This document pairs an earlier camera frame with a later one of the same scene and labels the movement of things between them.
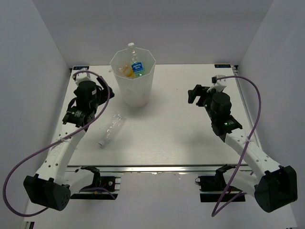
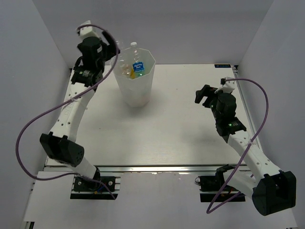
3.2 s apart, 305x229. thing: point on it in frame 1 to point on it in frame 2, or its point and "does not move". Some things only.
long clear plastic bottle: (115, 125) to (125, 61)
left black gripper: (104, 93) to (111, 45)
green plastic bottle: (138, 74) does not move
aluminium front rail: (158, 169) does not move
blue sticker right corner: (222, 66) does not move
